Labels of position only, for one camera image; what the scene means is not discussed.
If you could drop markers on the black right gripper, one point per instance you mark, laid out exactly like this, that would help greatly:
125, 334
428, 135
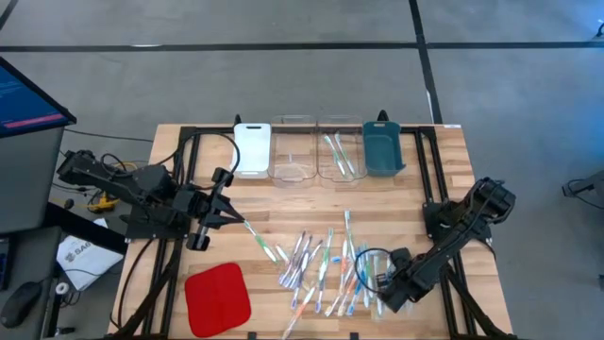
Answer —
406, 278

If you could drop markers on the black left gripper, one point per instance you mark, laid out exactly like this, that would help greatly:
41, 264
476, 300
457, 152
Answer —
200, 208

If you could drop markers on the green toothbrush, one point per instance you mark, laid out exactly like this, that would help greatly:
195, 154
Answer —
347, 222
262, 243
379, 308
335, 155
327, 255
344, 153

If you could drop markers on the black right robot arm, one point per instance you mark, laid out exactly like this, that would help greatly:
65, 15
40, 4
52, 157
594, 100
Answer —
453, 231

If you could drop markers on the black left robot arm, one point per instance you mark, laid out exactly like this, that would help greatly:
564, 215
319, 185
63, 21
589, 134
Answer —
118, 181

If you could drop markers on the white toothbrush in wrapper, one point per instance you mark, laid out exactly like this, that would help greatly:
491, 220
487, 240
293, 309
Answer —
282, 253

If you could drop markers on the white plastic bin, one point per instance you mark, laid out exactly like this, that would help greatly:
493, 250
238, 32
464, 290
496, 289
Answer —
251, 151

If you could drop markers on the clear plastic bin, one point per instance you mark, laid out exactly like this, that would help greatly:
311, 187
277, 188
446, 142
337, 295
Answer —
359, 160
292, 160

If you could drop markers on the teal plastic bin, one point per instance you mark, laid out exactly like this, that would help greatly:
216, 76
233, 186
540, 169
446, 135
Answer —
383, 151

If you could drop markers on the black desk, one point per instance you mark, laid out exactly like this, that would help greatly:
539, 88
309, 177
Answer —
80, 226

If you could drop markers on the white printed paper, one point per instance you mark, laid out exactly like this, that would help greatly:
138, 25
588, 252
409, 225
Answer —
85, 260

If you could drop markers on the white tape roll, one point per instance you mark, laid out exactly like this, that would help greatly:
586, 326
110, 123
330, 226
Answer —
62, 288

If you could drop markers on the grey monitor stand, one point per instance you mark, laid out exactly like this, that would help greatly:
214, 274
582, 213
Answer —
28, 179

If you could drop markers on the black computer mouse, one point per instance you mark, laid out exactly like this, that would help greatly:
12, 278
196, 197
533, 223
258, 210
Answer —
21, 302

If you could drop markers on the computer monitor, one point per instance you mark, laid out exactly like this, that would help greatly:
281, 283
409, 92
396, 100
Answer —
23, 104

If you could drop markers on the black edge bracket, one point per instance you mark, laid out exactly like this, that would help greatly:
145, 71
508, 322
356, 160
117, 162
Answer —
354, 336
252, 336

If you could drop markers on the black post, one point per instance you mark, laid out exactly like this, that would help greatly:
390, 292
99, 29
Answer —
238, 120
383, 116

